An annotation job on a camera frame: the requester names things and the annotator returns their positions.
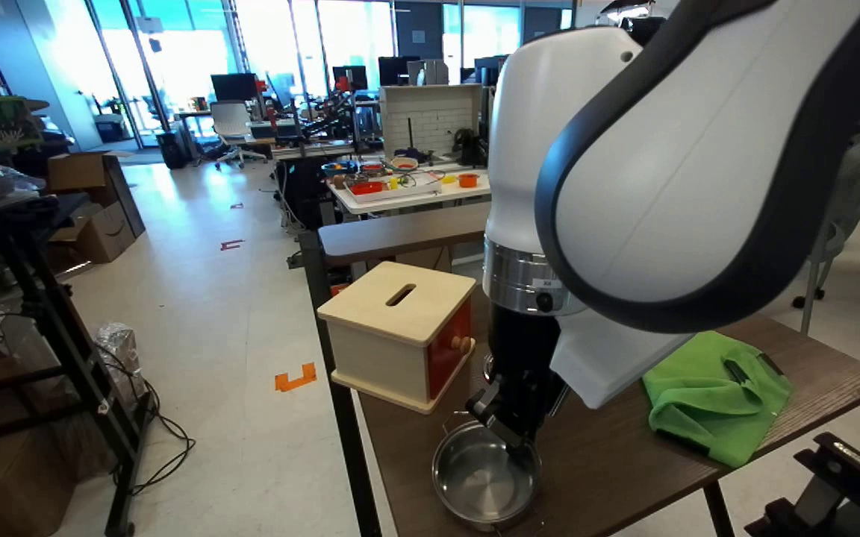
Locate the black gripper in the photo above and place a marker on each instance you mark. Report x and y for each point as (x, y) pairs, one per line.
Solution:
(522, 369)

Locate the steel pot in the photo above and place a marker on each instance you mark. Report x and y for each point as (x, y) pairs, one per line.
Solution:
(478, 488)

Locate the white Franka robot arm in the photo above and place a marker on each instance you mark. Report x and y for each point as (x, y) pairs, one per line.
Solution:
(700, 180)

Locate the wooden box with red front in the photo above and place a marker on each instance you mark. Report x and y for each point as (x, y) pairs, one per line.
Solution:
(390, 338)

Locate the green cloth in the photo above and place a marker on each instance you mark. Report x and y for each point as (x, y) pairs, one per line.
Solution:
(708, 398)

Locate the dark wooden bench table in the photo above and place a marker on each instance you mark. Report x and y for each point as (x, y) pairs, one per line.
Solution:
(400, 235)

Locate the white table with toys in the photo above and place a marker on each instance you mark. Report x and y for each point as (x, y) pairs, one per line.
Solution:
(410, 198)

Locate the white cubicle partition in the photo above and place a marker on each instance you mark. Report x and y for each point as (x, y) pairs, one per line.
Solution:
(430, 114)

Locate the black computer monitor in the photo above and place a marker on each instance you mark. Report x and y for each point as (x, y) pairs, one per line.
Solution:
(234, 87)
(349, 80)

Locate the white office chair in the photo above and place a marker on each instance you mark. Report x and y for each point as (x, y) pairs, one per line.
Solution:
(234, 123)

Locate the black metal rack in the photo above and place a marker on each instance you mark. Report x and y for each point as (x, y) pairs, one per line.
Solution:
(72, 348)

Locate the large cardboard box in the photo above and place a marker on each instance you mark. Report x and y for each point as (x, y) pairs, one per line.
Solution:
(106, 235)

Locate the small cardboard box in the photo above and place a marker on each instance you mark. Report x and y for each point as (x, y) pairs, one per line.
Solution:
(80, 171)

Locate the black camera stand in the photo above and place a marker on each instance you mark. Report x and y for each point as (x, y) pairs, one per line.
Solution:
(849, 488)

